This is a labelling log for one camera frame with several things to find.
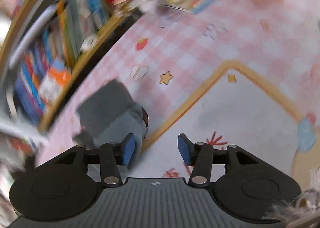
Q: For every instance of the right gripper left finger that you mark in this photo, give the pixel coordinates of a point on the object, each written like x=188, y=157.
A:
x=113, y=155

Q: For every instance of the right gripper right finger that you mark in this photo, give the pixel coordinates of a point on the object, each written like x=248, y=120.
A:
x=200, y=156

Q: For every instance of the grey sweatpants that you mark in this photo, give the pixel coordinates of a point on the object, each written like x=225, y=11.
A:
x=108, y=116

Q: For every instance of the upper orange white box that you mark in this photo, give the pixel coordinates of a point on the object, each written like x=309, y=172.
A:
x=54, y=81

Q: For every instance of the pink checkered cartoon tablecloth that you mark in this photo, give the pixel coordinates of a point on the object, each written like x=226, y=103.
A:
x=236, y=74

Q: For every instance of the row of leaning books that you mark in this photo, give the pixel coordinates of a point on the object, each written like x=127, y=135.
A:
x=74, y=34

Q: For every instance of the white wooden bookshelf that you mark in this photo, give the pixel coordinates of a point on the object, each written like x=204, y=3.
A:
x=21, y=21

